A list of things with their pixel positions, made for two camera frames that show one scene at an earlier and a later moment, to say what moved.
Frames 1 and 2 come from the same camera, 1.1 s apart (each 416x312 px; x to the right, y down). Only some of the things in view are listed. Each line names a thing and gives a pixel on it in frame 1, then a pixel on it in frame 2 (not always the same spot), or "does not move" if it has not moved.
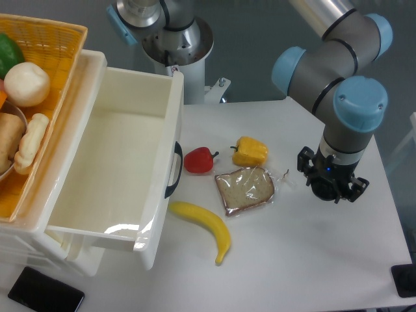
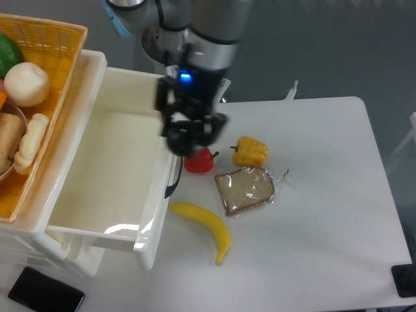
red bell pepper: [199, 160] does not move
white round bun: [26, 84] does not move
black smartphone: [41, 293] does not move
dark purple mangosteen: [325, 190] -> [181, 142]
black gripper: [343, 174] -> [188, 101]
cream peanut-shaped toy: [30, 143] does not move
